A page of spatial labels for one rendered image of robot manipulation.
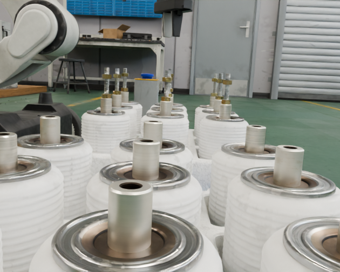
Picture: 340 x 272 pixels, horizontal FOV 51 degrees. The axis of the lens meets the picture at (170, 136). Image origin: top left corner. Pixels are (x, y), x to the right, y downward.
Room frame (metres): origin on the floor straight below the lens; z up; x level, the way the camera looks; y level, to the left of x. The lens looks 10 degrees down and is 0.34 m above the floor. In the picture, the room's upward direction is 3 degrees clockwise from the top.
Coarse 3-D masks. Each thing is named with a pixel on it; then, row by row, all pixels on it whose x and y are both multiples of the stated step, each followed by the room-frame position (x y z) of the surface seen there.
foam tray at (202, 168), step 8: (192, 136) 0.90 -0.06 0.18; (192, 144) 0.79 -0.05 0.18; (192, 152) 0.71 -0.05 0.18; (96, 160) 0.63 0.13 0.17; (104, 160) 0.63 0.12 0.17; (200, 160) 0.64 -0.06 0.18; (208, 160) 0.65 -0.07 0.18; (96, 168) 0.63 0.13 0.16; (200, 168) 0.63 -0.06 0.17; (208, 168) 0.63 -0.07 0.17; (200, 176) 0.63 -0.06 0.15; (208, 176) 0.63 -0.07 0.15; (200, 184) 0.63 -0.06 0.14; (208, 184) 0.63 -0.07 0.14
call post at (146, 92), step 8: (136, 80) 1.08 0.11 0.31; (144, 80) 1.08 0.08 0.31; (152, 80) 1.08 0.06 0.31; (136, 88) 1.08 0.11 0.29; (144, 88) 1.08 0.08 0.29; (152, 88) 1.08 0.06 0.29; (136, 96) 1.08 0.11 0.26; (144, 96) 1.08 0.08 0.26; (152, 96) 1.08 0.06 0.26; (144, 104) 1.08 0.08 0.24; (152, 104) 1.08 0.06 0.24; (144, 112) 1.08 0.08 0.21
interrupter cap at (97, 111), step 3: (87, 111) 0.69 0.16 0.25; (90, 111) 0.71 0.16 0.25; (93, 111) 0.71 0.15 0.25; (96, 111) 0.72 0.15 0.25; (99, 111) 0.72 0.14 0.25; (114, 111) 0.73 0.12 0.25; (117, 111) 0.72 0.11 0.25; (120, 111) 0.73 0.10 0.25; (123, 111) 0.72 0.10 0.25; (93, 114) 0.68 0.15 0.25; (96, 114) 0.67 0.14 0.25; (99, 114) 0.67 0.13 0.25; (102, 114) 0.67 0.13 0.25; (105, 114) 0.67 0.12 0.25; (108, 114) 0.67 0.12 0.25; (111, 114) 0.68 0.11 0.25; (114, 114) 0.68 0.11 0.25; (117, 114) 0.68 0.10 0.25; (120, 114) 0.69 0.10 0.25; (123, 114) 0.70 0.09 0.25
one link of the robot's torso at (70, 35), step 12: (0, 0) 1.02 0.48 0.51; (12, 0) 1.02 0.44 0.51; (24, 0) 1.02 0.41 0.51; (36, 0) 1.00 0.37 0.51; (48, 0) 1.01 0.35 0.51; (12, 12) 1.02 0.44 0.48; (60, 12) 1.00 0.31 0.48; (60, 24) 1.00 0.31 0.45; (72, 24) 1.06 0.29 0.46; (60, 36) 1.00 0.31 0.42; (72, 36) 1.06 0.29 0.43; (48, 48) 1.00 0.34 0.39; (60, 48) 1.02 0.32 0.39; (72, 48) 1.10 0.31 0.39
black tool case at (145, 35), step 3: (123, 33) 5.25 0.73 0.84; (126, 33) 5.25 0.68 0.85; (129, 33) 5.25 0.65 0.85; (132, 33) 5.26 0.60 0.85; (135, 33) 5.26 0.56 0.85; (138, 33) 5.27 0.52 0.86; (141, 33) 5.27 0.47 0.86; (144, 33) 5.28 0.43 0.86; (147, 33) 5.29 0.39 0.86; (123, 36) 5.25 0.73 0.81; (126, 36) 5.26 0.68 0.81; (129, 36) 5.24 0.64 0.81; (132, 36) 5.26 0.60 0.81; (135, 36) 5.24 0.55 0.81; (138, 36) 5.24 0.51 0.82; (141, 36) 5.25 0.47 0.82; (144, 36) 5.27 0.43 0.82; (147, 36) 5.27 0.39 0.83; (150, 36) 5.28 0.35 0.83; (141, 39) 5.27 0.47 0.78; (144, 39) 5.27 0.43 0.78; (147, 39) 5.27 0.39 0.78; (150, 39) 5.28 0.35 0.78
